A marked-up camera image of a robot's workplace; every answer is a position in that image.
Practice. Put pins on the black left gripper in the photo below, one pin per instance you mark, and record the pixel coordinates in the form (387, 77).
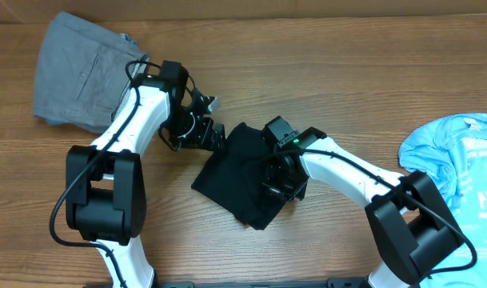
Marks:
(201, 139)

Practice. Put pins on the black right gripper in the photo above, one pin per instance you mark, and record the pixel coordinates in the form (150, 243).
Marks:
(273, 189)

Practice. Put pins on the black t-shirt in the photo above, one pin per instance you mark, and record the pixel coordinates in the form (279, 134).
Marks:
(233, 178)

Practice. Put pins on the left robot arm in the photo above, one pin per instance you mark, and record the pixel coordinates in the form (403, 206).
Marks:
(105, 192)

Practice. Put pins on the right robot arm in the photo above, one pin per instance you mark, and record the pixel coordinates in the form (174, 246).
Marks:
(412, 227)

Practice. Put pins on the grey folded shorts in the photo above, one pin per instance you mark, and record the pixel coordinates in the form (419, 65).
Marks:
(83, 72)

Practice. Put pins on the blue folded garment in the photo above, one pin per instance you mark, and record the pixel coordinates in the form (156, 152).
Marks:
(129, 39)

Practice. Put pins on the light blue t-shirt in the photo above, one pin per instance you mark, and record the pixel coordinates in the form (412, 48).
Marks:
(453, 152)

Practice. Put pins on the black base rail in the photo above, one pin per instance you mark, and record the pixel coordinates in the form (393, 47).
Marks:
(352, 282)

